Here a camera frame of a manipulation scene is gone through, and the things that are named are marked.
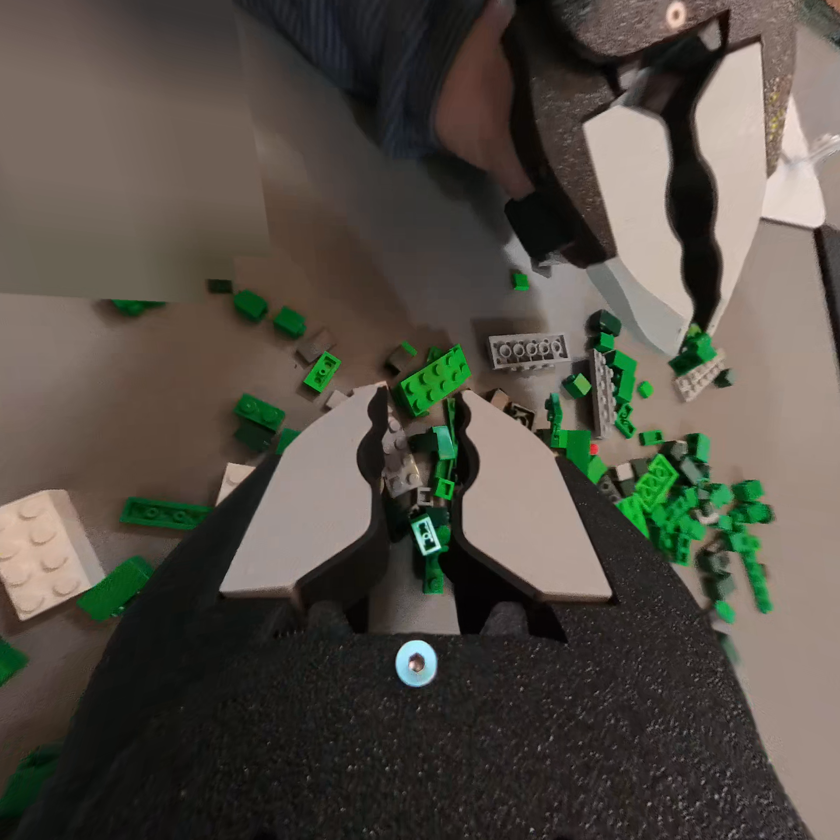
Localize pile of green toy bricks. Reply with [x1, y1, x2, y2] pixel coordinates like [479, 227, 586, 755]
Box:
[381, 308, 778, 624]

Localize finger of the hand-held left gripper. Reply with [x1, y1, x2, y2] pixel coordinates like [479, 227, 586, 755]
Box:
[688, 38, 769, 330]
[583, 98, 698, 355]

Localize grey upturned plate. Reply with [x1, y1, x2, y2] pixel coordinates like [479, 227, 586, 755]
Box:
[487, 333, 571, 371]

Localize black desk panel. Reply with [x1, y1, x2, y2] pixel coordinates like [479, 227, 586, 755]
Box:
[814, 226, 840, 316]

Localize white studded brick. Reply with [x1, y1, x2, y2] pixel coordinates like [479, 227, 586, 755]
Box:
[0, 489, 106, 621]

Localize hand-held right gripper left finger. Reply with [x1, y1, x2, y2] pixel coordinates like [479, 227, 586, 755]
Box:
[218, 381, 391, 614]

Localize small white brick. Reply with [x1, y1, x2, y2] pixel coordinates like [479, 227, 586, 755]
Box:
[215, 462, 256, 506]

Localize green smooth tile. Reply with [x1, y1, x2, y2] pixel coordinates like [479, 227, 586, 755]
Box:
[77, 556, 155, 621]

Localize small light grey plate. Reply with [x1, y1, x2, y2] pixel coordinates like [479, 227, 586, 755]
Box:
[668, 325, 735, 403]

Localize grey desk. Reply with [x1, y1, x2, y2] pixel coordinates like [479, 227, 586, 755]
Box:
[0, 13, 840, 775]

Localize green flat upturned plate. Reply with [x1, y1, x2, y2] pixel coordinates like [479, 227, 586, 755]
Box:
[120, 497, 211, 531]

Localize small green upturned plate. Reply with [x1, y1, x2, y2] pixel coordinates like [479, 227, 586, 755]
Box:
[303, 351, 342, 393]

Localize bright green studded brick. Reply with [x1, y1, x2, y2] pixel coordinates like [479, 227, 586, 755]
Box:
[394, 344, 472, 417]

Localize person's left hand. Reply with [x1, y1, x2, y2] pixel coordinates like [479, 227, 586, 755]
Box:
[433, 0, 536, 198]

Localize white book stand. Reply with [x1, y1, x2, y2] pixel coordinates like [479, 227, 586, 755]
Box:
[761, 92, 840, 227]

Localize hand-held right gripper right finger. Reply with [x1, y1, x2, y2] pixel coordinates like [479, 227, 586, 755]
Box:
[445, 388, 619, 611]

